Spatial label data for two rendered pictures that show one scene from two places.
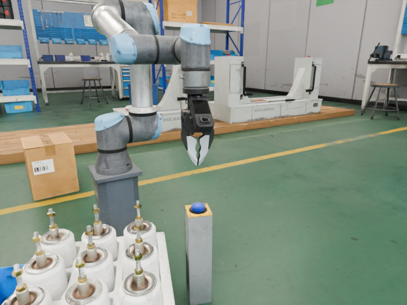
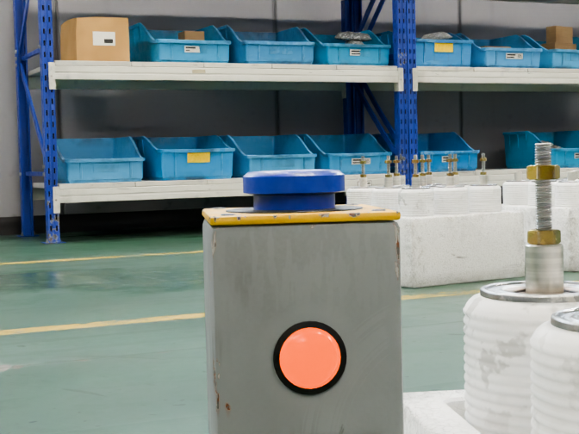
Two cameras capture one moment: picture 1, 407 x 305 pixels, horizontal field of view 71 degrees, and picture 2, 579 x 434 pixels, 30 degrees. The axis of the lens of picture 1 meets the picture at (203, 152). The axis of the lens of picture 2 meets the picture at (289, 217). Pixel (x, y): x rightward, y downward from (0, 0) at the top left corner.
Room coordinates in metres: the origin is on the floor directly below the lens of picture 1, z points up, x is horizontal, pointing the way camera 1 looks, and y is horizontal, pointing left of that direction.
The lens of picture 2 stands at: (1.18, 0.05, 0.33)
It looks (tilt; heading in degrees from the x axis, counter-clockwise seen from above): 3 degrees down; 185
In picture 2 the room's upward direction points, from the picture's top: 1 degrees counter-clockwise
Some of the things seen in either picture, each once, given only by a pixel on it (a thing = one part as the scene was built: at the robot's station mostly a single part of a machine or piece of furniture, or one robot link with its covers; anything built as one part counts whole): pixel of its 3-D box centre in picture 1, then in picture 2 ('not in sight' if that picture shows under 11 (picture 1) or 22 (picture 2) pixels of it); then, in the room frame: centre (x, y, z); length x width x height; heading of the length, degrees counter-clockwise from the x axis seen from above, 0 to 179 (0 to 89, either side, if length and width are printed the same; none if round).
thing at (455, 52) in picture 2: not in sight; (419, 52); (-4.66, 0.22, 0.90); 0.50 x 0.38 x 0.21; 30
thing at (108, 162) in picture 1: (112, 157); not in sight; (1.14, 0.38, 0.35); 0.15 x 0.15 x 0.10
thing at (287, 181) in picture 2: (198, 207); (294, 195); (0.75, 0.02, 0.32); 0.04 x 0.04 x 0.02
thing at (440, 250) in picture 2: not in sight; (423, 244); (-1.85, 0.14, 0.09); 0.39 x 0.39 x 0.18; 37
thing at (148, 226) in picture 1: (139, 227); not in sight; (0.76, 0.19, 0.25); 0.08 x 0.08 x 0.01
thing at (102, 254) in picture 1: (92, 257); not in sight; (0.62, 0.28, 0.25); 0.08 x 0.08 x 0.01
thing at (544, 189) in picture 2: (138, 264); (544, 207); (0.53, 0.14, 0.30); 0.01 x 0.01 x 0.08
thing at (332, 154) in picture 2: not in sight; (337, 153); (-4.40, -0.21, 0.36); 0.50 x 0.38 x 0.21; 31
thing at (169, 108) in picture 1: (157, 91); not in sight; (3.02, 0.47, 0.45); 0.82 x 0.57 x 0.74; 120
